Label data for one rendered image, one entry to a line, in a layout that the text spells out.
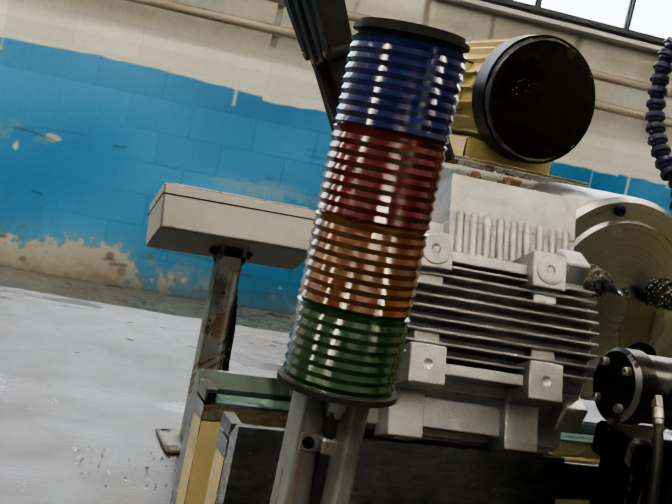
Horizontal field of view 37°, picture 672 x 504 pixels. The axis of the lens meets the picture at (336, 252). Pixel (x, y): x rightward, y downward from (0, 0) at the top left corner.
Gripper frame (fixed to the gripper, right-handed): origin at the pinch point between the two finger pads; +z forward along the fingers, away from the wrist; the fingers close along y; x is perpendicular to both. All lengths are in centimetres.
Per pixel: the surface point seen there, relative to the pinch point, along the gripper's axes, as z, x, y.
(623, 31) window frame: 85, -352, 506
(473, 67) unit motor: 9, -37, 53
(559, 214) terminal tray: 14.4, -13.8, -7.8
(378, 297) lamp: 4.4, 12.8, -39.4
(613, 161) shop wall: 167, -326, 508
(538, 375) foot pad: 22.7, -3.7, -18.1
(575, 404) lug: 27.0, -6.8, -16.8
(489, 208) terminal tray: 11.7, -7.6, -7.7
